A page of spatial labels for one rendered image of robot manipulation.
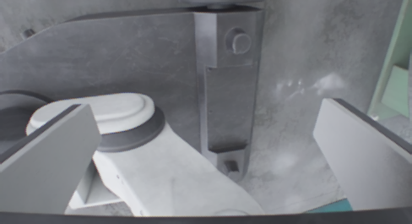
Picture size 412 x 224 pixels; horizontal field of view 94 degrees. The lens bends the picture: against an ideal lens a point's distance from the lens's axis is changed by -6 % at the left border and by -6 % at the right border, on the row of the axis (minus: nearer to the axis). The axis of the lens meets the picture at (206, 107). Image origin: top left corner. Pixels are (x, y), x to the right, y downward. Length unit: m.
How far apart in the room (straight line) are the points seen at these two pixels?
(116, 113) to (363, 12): 0.82
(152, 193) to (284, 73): 0.62
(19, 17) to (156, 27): 0.38
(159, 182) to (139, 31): 0.29
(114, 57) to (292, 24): 0.53
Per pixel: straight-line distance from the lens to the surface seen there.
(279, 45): 0.73
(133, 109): 0.36
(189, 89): 0.50
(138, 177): 0.31
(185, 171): 0.30
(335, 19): 0.83
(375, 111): 1.17
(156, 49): 0.46
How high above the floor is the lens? 0.61
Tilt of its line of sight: 58 degrees down
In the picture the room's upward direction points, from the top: 159 degrees clockwise
